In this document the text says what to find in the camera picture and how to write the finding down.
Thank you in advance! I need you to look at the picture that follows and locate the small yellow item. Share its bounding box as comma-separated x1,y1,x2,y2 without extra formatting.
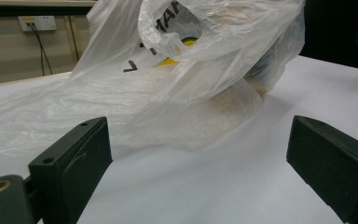
158,36,199,67

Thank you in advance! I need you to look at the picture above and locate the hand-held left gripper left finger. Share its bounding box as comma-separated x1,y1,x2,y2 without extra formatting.
28,117,114,224

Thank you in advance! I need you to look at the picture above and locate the translucent white plastic bag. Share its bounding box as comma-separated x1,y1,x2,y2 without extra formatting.
0,0,306,157

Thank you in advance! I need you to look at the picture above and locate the black horizontal bar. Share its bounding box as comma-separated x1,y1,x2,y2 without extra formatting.
0,6,95,18

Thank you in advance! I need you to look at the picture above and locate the white table mat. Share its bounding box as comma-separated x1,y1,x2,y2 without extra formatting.
0,55,358,224

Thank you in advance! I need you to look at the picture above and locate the white wall socket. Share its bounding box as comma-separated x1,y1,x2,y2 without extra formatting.
18,15,58,33

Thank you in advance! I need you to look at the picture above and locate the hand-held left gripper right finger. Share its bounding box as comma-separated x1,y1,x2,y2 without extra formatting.
286,115,358,224

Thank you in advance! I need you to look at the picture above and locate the black wall cable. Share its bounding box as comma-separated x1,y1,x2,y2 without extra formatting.
27,22,54,77
67,15,80,62

